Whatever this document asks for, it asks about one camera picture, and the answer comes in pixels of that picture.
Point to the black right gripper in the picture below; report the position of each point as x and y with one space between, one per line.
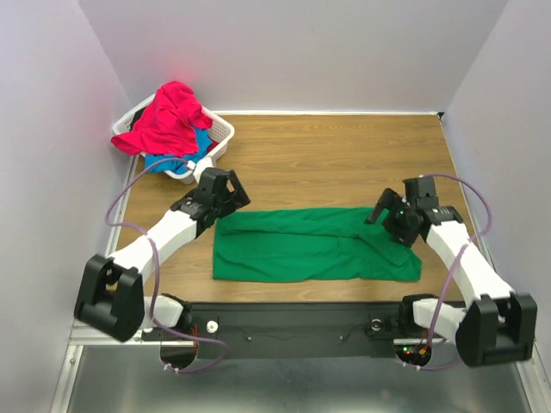
388 211

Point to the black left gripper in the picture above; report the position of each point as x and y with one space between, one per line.
239 197

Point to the green t shirt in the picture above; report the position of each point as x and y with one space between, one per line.
327 243

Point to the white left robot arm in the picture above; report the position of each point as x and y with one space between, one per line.
111 296

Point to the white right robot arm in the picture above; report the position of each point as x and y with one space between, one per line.
495 325

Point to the white plastic laundry basket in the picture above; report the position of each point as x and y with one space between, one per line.
220 133

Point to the blue t shirt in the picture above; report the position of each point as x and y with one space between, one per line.
178 165

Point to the red t shirt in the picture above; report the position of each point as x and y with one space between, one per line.
167 124

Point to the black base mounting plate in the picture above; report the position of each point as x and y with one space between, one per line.
307 329

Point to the aluminium frame rail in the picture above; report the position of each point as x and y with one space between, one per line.
85 345

